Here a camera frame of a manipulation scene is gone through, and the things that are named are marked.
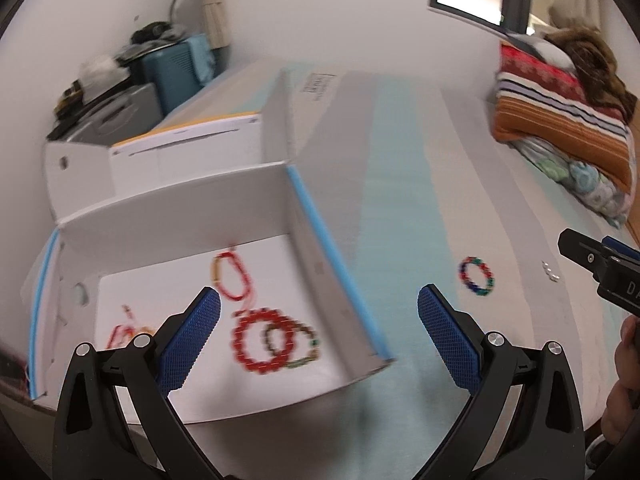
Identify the white cardboard box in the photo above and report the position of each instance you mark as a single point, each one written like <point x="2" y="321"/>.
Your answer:
<point x="200" y="200"/>

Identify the white plastic bag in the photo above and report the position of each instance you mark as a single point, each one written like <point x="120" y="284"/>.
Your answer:
<point x="97" y="67"/>

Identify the floral folded quilt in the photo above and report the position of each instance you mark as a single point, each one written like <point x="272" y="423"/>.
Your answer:
<point x="575" y="175"/>

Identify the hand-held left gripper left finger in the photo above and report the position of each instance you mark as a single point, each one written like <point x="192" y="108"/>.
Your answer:
<point x="190" y="340"/>

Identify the striped orange pillow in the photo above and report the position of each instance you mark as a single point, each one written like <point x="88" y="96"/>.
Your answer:
<point x="560" y="115"/>

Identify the person's right hand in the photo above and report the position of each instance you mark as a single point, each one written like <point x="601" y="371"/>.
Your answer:
<point x="622" y="385"/>

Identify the teal storage box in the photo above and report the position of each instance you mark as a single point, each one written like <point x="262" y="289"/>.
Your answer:
<point x="175" y="72"/>

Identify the beige curtain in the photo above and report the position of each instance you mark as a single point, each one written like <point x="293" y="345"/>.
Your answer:
<point x="215" y="5"/>

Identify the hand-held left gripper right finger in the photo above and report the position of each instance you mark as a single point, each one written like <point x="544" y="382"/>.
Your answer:
<point x="447" y="340"/>

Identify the striped pastel bed sheet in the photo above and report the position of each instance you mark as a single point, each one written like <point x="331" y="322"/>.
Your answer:
<point x="425" y="170"/>

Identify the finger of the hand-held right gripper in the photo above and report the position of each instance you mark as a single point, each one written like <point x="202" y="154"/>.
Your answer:
<point x="622" y="251"/>
<point x="582" y="252"/>

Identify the wooden bed frame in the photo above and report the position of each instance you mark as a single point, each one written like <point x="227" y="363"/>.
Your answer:
<point x="635" y="170"/>

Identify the brown patterned blanket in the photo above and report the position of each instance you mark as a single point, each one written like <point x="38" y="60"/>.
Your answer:
<point x="595" y="60"/>

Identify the grey hard case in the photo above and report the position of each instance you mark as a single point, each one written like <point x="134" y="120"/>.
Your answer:
<point x="110" y="115"/>

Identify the grey pillow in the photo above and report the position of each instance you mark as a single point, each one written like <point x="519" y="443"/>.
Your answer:
<point x="540" y="50"/>

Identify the black clutter pile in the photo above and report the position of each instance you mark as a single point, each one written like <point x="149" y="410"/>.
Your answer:
<point x="150" y="34"/>

